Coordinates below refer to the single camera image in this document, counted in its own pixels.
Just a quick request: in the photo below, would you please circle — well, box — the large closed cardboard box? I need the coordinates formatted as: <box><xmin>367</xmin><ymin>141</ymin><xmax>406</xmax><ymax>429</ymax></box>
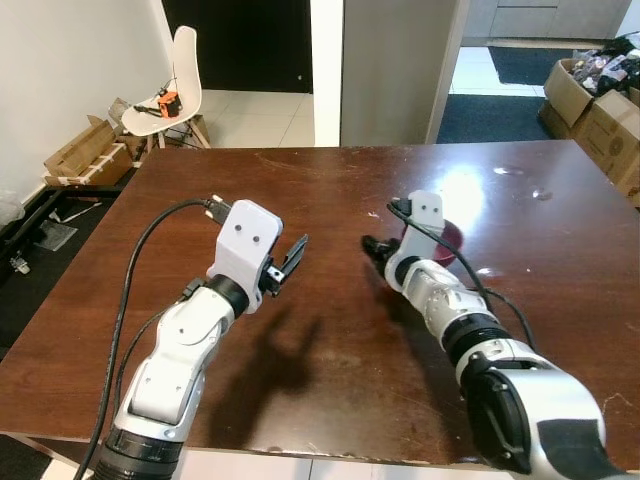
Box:
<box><xmin>570</xmin><ymin>90</ymin><xmax>640</xmax><ymax>198</ymax></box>

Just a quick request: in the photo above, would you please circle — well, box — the small dark blue rug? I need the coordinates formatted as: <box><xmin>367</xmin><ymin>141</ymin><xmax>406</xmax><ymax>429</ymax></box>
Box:
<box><xmin>487</xmin><ymin>46</ymin><xmax>579</xmax><ymax>86</ymax></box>

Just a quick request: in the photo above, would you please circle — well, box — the open cardboard box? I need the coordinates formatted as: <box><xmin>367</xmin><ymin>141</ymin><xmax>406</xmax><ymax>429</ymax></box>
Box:
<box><xmin>543</xmin><ymin>58</ymin><xmax>640</xmax><ymax>129</ymax></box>

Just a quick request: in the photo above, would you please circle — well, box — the black door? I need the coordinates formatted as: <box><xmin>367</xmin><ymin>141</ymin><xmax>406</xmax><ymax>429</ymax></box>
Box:
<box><xmin>163</xmin><ymin>0</ymin><xmax>314</xmax><ymax>94</ymax></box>

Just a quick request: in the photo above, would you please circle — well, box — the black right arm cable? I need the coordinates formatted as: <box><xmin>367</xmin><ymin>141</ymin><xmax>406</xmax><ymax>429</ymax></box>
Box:
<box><xmin>388</xmin><ymin>198</ymin><xmax>537</xmax><ymax>351</ymax></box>

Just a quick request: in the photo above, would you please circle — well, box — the maroon bowl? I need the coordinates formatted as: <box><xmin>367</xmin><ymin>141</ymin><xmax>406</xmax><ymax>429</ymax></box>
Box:
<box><xmin>400</xmin><ymin>220</ymin><xmax>465</xmax><ymax>272</ymax></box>

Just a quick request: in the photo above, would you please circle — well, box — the grey cabinet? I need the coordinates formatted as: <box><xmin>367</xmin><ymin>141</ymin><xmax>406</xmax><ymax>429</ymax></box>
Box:
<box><xmin>465</xmin><ymin>0</ymin><xmax>633</xmax><ymax>42</ymax></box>

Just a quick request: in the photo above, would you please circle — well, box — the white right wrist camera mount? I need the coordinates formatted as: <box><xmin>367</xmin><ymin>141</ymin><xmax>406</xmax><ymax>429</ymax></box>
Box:
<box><xmin>400</xmin><ymin>190</ymin><xmax>447</xmax><ymax>269</ymax></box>

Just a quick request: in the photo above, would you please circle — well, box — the large dark blue rug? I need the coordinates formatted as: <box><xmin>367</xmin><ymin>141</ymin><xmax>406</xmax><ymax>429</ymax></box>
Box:
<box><xmin>437</xmin><ymin>93</ymin><xmax>563</xmax><ymax>144</ymax></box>

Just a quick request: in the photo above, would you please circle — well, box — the flattened cardboard box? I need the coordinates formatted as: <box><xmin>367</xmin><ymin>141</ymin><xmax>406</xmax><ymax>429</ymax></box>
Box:
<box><xmin>43</xmin><ymin>98</ymin><xmax>137</xmax><ymax>188</ymax></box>

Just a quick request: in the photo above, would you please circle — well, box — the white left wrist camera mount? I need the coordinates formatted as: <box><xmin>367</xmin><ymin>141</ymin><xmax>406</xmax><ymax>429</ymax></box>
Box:
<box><xmin>207</xmin><ymin>200</ymin><xmax>285</xmax><ymax>301</ymax></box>

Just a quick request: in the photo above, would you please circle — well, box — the white plastic chair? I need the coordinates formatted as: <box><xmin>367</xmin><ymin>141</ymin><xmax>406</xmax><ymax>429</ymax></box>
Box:
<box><xmin>122</xmin><ymin>25</ymin><xmax>212</xmax><ymax>151</ymax></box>

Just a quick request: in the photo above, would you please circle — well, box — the black bags pile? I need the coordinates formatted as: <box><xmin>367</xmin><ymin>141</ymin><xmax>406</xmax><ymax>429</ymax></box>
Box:
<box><xmin>575</xmin><ymin>38</ymin><xmax>640</xmax><ymax>97</ymax></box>

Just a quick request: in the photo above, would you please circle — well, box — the black metal floor frame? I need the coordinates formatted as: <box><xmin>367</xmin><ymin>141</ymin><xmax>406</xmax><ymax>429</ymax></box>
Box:
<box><xmin>0</xmin><ymin>185</ymin><xmax>126</xmax><ymax>277</ymax></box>

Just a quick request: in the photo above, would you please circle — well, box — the orange black device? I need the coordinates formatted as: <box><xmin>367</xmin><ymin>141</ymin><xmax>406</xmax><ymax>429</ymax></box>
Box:
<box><xmin>153</xmin><ymin>89</ymin><xmax>184</xmax><ymax>119</ymax></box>

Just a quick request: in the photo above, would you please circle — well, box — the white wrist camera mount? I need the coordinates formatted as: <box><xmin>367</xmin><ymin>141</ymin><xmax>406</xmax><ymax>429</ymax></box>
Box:
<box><xmin>207</xmin><ymin>200</ymin><xmax>285</xmax><ymax>301</ymax></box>
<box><xmin>400</xmin><ymin>190</ymin><xmax>447</xmax><ymax>269</ymax></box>

